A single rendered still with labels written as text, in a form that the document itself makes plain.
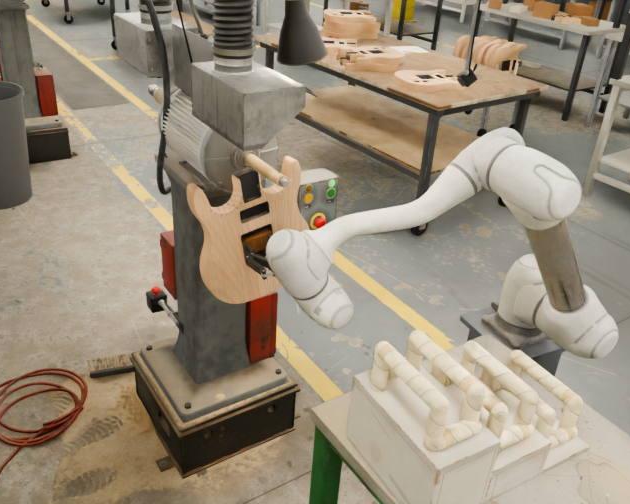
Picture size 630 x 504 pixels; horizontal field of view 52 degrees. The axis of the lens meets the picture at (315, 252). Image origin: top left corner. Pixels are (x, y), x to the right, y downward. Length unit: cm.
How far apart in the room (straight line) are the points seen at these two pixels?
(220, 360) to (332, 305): 103
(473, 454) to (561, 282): 75
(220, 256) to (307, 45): 61
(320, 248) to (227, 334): 105
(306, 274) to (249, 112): 41
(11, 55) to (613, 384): 438
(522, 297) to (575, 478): 76
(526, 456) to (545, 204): 55
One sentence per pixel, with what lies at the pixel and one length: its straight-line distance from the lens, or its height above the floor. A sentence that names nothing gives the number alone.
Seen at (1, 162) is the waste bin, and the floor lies 33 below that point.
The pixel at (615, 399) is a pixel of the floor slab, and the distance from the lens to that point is 330.
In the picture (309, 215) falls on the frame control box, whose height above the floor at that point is 100.
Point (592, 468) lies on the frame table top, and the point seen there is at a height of 93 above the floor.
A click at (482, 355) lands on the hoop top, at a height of 113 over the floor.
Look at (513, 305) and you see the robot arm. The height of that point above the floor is 83.
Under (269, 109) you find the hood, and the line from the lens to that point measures 157.
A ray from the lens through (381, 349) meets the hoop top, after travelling 122.
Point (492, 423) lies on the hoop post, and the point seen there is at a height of 109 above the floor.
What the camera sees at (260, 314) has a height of 54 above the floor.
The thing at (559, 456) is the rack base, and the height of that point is 94.
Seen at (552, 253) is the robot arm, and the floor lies 118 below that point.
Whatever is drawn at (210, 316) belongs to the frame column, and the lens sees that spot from 235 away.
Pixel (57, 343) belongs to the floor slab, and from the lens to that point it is 329.
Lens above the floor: 195
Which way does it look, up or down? 30 degrees down
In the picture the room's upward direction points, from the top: 4 degrees clockwise
